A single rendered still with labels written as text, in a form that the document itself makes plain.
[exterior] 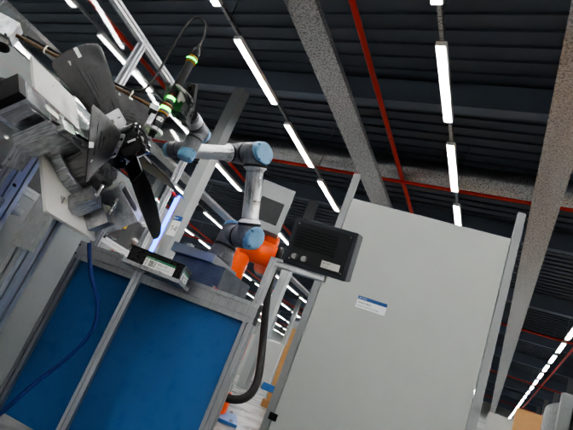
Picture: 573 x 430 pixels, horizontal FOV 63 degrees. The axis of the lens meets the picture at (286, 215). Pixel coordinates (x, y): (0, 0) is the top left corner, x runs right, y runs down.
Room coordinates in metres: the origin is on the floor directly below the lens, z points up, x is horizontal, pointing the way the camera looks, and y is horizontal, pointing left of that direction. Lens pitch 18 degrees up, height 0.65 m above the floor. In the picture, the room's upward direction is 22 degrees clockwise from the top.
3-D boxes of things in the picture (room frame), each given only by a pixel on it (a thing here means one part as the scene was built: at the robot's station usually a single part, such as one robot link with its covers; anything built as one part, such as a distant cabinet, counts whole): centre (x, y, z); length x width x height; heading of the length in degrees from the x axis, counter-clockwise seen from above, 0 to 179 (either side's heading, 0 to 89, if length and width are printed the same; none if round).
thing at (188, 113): (1.81, 0.56, 1.48); 0.12 x 0.08 x 0.09; 159
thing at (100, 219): (1.68, 0.61, 0.91); 0.12 x 0.08 x 0.12; 69
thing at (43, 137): (1.41, 0.78, 1.03); 0.15 x 0.10 x 0.14; 69
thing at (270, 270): (1.86, -0.02, 0.96); 0.03 x 0.03 x 0.20; 69
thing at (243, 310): (2.01, 0.38, 0.82); 0.90 x 0.04 x 0.08; 69
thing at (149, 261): (1.83, 0.37, 0.84); 0.22 x 0.17 x 0.07; 85
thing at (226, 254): (2.40, 0.23, 1.09); 0.15 x 0.15 x 0.10
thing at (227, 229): (2.40, 0.22, 1.20); 0.13 x 0.12 x 0.14; 43
